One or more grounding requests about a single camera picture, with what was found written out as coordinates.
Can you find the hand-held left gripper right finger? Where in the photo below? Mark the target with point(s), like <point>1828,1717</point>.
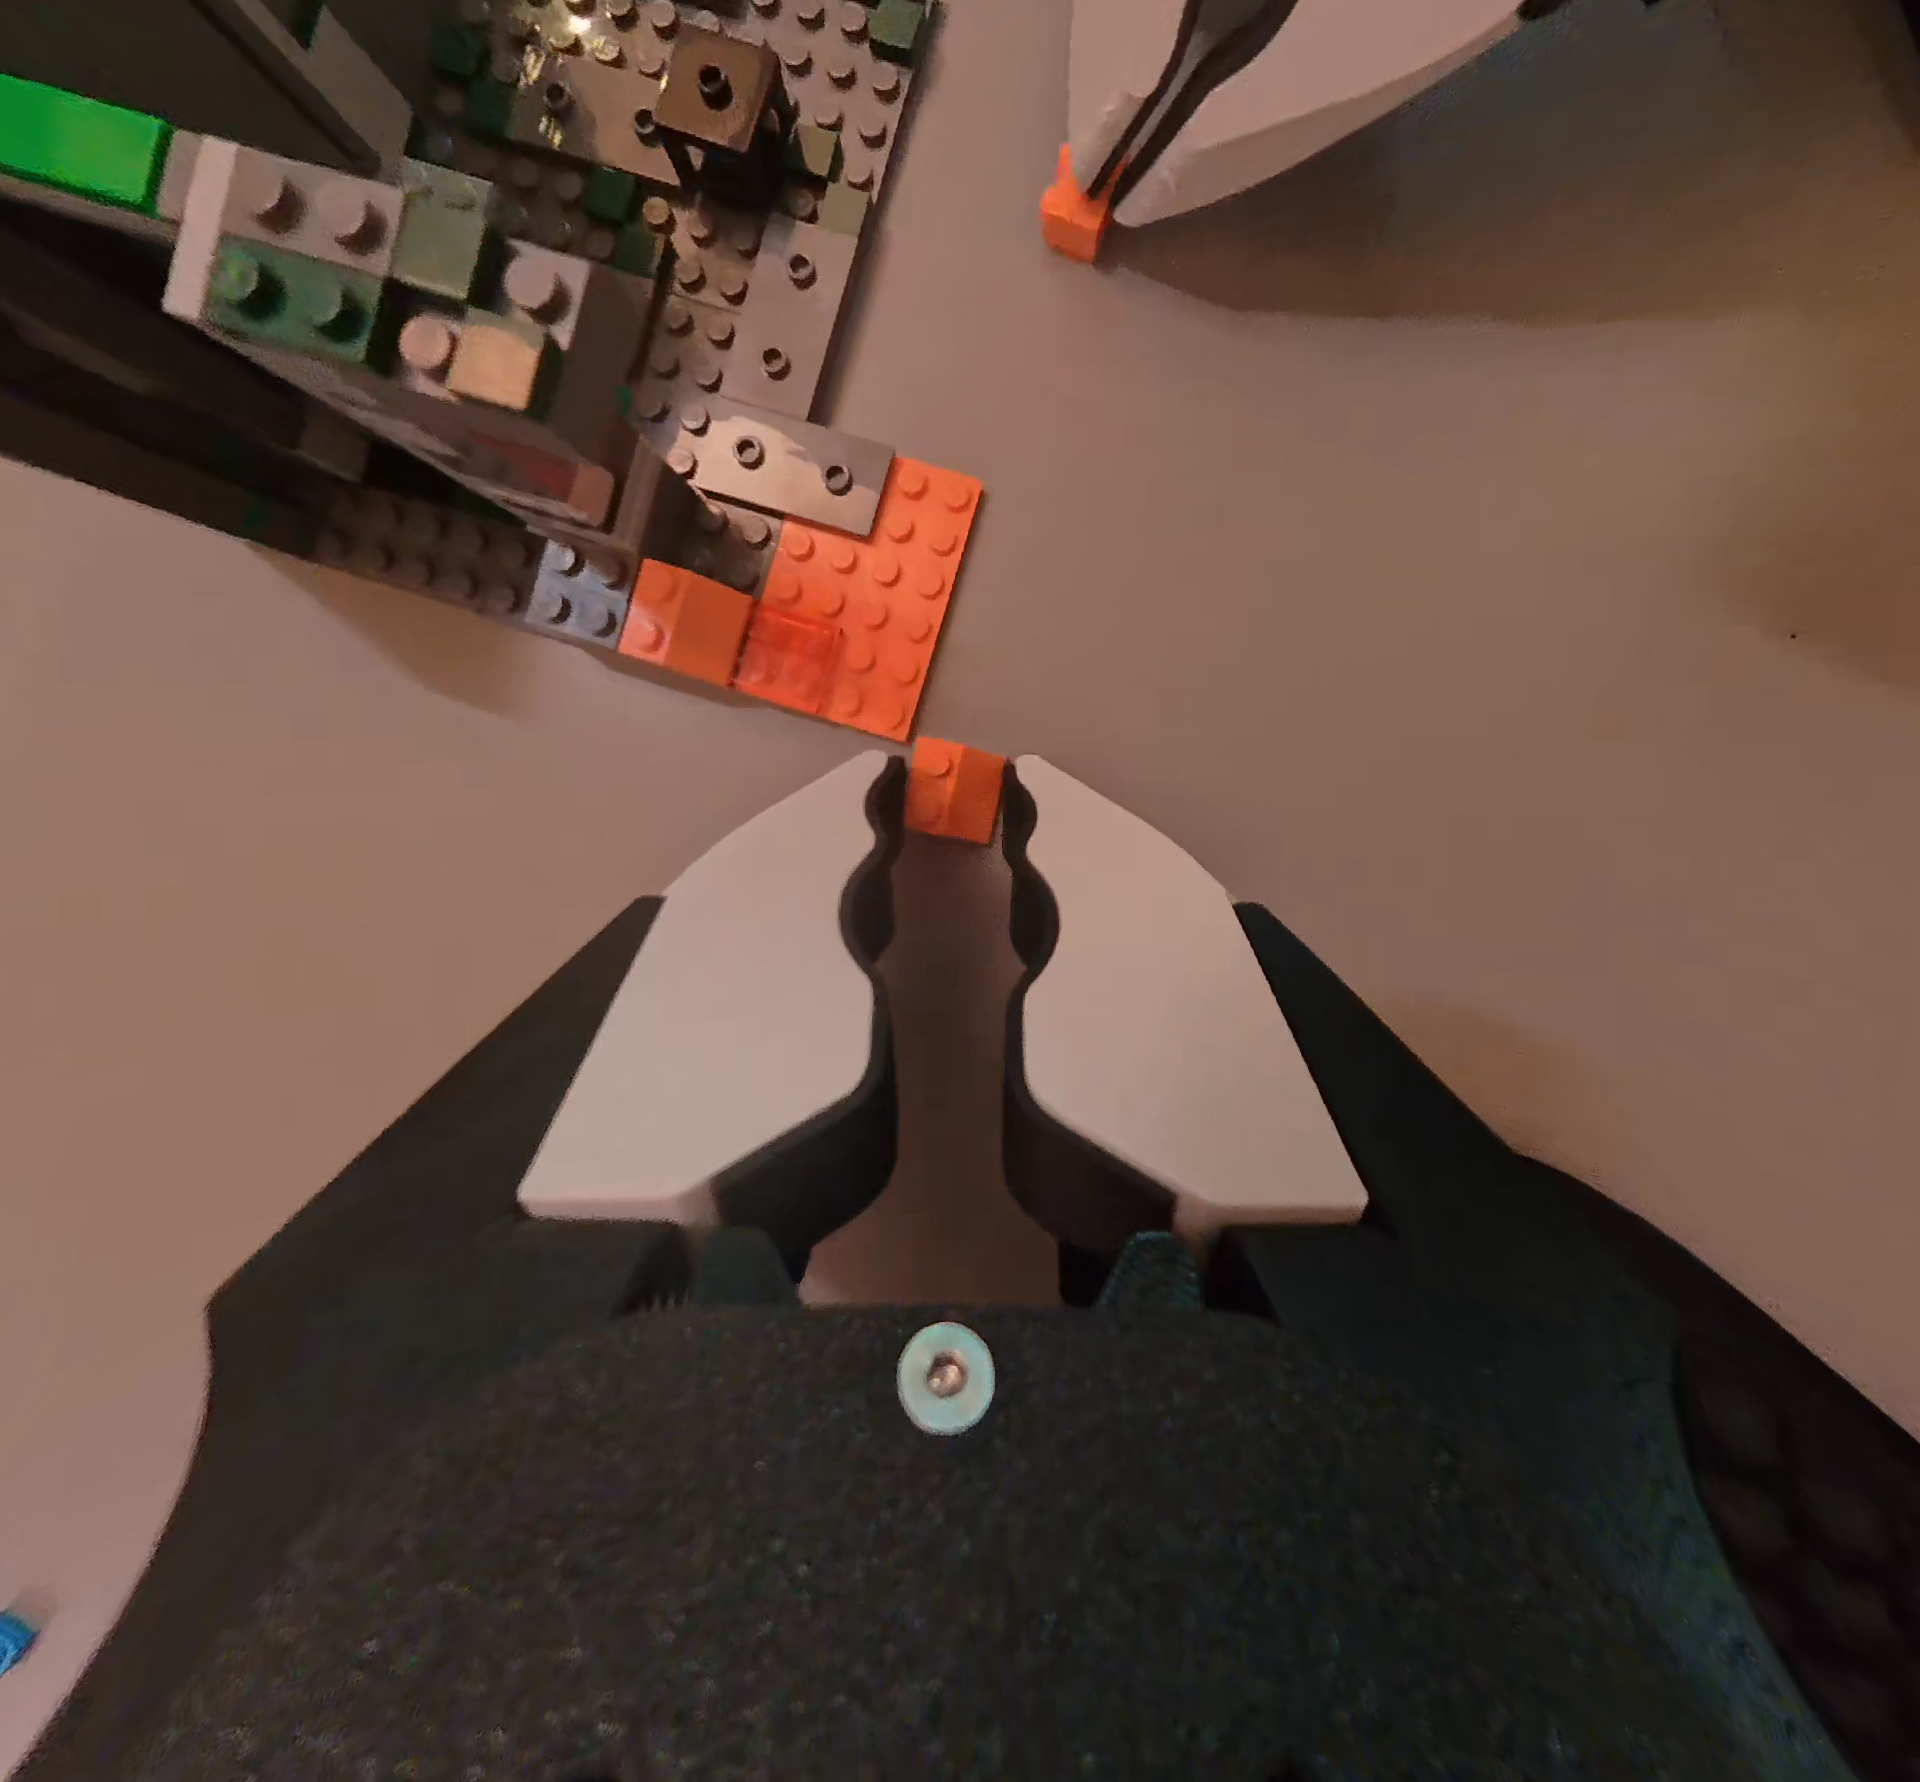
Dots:
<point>1185,1048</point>

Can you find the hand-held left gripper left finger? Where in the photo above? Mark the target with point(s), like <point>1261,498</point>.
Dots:
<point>718,1048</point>

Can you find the brick building model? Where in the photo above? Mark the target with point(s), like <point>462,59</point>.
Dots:
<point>749,314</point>

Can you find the black mesh office chair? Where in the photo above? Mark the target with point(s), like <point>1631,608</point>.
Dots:
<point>1829,1543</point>

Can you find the small blue brick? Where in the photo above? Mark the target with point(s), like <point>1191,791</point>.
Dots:
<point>12,1646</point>

